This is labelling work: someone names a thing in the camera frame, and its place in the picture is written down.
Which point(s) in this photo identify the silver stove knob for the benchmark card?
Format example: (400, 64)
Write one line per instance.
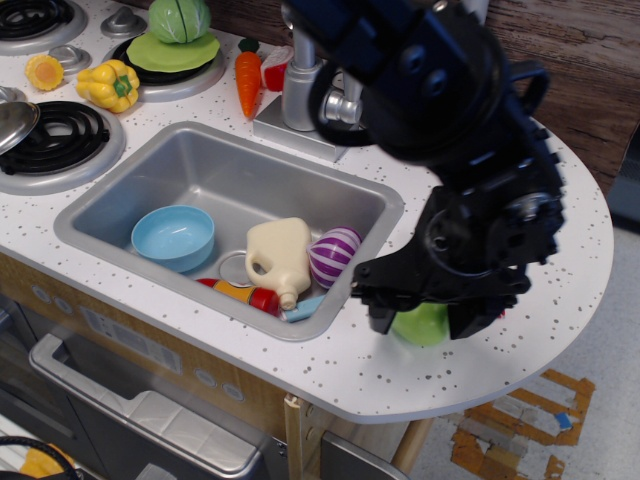
(124, 23)
(73, 59)

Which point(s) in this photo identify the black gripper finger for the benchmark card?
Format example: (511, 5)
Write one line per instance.
(470, 316)
(381, 317)

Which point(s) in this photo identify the cream toy milk jug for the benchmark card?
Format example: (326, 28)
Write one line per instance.
(276, 258)

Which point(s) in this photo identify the silver pot lid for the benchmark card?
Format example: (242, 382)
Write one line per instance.
(18, 117)

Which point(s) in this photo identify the light blue plastic bowl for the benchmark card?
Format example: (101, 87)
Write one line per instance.
(177, 237)

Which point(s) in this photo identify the front left stove burner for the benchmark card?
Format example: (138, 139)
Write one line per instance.
(71, 145)

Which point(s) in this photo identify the silver oven door handle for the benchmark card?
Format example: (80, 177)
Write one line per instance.
(142, 430)

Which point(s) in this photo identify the silver stove knob rear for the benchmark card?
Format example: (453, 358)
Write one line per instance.
(124, 23)

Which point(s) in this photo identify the green toy cabbage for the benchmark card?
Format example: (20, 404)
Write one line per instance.
(179, 21)

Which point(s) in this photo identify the yellow toy on floor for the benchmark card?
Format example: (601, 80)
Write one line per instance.
(39, 465)

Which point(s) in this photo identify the red white toy radish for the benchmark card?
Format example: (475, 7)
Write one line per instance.
(274, 66)

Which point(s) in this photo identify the green plastic plate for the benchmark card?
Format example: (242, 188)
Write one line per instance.
(148, 52)

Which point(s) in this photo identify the back left stove burner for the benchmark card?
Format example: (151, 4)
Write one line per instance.
(29, 27)

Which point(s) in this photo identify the purple striped toy onion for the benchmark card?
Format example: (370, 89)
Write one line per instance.
(331, 253)

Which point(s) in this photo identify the green toy pear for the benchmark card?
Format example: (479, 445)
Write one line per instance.
(426, 325)

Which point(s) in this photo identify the orange toy carrot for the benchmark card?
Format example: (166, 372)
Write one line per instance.
(248, 75)

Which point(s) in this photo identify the silver toy faucet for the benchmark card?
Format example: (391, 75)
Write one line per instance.
(287, 120)

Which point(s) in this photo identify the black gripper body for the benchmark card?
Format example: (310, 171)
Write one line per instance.
(470, 245)

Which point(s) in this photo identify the yellow toy bell pepper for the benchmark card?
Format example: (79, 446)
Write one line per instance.
(112, 86)

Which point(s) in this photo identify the yellow toy corn slice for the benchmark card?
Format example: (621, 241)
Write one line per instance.
(44, 72)

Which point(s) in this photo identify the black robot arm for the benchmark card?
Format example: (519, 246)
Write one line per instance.
(432, 86)

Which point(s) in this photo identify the grey metal sink basin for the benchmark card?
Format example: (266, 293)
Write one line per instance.
(240, 184)

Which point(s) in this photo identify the red orange toy bottle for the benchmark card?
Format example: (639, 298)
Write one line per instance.
(260, 298)

